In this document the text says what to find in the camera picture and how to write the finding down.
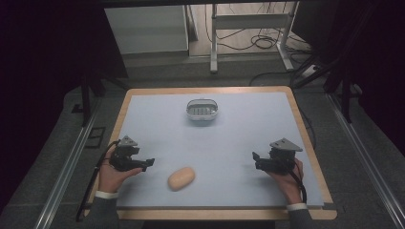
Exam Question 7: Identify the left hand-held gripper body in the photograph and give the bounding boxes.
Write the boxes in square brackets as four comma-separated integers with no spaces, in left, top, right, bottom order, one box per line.
[109,135,148,173]

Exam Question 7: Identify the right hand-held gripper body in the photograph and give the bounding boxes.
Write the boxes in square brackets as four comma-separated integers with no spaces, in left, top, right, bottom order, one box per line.
[255,137,304,176]

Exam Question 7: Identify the tan potato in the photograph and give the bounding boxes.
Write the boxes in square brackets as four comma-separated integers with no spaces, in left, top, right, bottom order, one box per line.
[167,166,196,193]

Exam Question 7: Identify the white oval basket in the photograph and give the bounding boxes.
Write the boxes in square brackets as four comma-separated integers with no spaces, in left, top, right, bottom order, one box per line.
[185,98,220,121]

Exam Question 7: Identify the person's left hand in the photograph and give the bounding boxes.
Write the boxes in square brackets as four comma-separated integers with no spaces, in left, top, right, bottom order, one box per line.
[97,149,144,194]

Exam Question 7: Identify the person's right hand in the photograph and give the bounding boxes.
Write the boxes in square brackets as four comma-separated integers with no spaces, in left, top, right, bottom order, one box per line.
[266,157,305,205]

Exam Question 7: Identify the light blue table mat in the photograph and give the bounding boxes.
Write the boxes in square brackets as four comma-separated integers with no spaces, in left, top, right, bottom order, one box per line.
[116,92,325,209]

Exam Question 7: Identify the black stand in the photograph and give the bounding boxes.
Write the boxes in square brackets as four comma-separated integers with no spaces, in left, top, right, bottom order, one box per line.
[290,53,364,124]
[79,68,130,128]

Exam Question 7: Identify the white power strip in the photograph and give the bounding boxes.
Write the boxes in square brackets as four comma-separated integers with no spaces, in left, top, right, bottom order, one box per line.
[301,64,319,79]

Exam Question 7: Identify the grey cabinet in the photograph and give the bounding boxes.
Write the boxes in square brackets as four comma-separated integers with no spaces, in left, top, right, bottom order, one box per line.
[104,4,189,55]

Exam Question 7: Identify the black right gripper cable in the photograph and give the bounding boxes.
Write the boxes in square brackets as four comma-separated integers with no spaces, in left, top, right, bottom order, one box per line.
[288,157,309,204]

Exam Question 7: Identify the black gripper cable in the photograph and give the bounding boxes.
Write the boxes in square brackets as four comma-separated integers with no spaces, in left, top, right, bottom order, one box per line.
[75,139,121,222]
[288,157,309,204]

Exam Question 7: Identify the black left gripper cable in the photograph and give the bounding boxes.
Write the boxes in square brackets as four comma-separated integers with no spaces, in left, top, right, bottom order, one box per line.
[75,139,121,222]

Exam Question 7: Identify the aluminium rail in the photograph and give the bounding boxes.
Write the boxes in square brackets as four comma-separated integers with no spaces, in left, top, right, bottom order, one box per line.
[328,94,405,229]
[33,104,99,229]

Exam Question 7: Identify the black floor cables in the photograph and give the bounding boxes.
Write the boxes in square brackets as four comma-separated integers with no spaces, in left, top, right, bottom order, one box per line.
[204,3,314,65]

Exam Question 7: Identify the white metal desk frame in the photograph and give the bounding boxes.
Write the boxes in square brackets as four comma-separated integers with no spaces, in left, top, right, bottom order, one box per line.
[209,0,300,74]

